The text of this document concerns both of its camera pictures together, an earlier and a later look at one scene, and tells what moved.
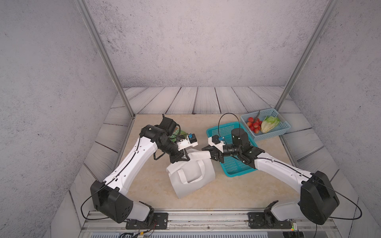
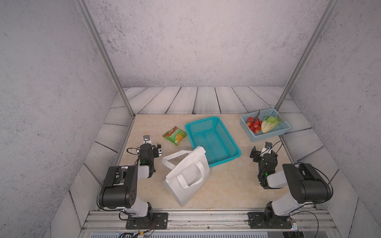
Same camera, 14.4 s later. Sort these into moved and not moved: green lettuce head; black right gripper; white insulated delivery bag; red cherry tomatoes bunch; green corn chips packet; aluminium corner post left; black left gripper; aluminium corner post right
Moved: black left gripper; white insulated delivery bag; black right gripper
Not moved: aluminium corner post right; green corn chips packet; aluminium corner post left; red cherry tomatoes bunch; green lettuce head
